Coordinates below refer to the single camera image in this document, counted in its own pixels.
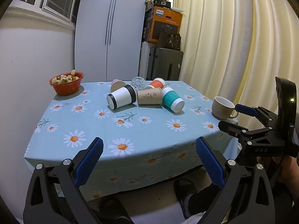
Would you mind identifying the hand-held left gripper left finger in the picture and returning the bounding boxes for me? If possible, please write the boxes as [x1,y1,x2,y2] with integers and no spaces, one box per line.
[23,137,104,224]

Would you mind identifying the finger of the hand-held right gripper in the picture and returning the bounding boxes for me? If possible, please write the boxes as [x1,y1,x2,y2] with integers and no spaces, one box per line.
[234,104,274,127]
[218,120,252,143]

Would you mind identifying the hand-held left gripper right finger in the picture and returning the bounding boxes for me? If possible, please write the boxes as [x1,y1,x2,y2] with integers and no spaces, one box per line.
[195,136,276,224]

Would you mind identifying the beige mug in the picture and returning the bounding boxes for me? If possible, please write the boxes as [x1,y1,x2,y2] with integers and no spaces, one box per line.
[211,96,239,120]

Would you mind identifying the teal sleeve paper cup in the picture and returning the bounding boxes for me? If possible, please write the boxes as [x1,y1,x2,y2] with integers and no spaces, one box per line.
[162,86,185,113]

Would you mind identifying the white cup with black bands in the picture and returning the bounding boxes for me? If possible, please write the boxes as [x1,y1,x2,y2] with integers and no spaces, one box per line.
[107,84,137,110]

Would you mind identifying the pink paper cup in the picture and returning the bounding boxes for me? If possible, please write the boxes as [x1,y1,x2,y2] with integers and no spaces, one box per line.
[110,79,127,93]

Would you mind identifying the orange sleeve paper cup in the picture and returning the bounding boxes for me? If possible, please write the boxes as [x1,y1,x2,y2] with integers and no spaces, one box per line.
[145,78,167,90]

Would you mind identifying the brown kraft paper cup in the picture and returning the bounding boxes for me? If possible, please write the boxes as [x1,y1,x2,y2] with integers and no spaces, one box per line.
[137,87,163,105]

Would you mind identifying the person's right hand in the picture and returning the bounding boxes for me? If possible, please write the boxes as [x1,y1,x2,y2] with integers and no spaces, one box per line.
[257,155,299,192]

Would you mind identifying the black slipper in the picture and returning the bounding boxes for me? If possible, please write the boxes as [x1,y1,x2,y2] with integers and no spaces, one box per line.
[99,195,135,224]
[174,178,212,218]

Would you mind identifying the blue daisy tablecloth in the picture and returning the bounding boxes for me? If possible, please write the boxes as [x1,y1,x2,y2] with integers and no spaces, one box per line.
[23,80,239,202]

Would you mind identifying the cream curtain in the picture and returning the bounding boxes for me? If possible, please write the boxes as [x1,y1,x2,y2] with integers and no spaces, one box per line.
[173,0,299,132]

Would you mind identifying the red bowl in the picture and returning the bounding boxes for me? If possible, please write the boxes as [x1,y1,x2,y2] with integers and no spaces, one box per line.
[49,72,84,96]

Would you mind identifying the pile of strawberries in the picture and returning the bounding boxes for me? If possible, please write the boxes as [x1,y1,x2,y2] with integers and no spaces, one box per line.
[52,69,80,84]

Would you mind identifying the clear glass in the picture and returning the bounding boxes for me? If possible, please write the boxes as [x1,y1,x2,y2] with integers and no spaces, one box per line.
[131,77,146,91]

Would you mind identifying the dark grey suitcase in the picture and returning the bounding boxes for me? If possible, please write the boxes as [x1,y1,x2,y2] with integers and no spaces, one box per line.
[146,47,184,82]

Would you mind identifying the brown handbag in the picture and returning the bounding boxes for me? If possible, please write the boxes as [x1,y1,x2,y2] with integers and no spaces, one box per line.
[158,32,181,50]

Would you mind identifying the orange and black cardboard box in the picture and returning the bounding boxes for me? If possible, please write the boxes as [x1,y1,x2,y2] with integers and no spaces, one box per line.
[147,6,183,43]

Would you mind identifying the white refrigerator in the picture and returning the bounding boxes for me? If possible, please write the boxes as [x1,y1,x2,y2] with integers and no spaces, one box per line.
[74,0,155,82]

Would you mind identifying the white framed window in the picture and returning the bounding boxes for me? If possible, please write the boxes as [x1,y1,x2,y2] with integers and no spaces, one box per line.
[14,0,81,25]

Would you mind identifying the black camera bag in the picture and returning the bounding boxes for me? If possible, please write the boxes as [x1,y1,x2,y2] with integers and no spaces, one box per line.
[153,0,171,8]

